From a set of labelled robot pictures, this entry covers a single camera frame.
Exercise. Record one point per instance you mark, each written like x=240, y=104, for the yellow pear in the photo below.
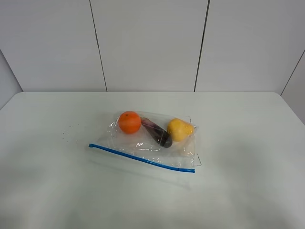
x=179, y=130

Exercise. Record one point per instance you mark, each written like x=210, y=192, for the clear zip bag blue seal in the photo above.
x=140, y=146

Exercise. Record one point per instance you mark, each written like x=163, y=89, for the purple eggplant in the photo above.
x=161, y=136

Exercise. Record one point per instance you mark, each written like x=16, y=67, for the orange fruit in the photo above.
x=129, y=122

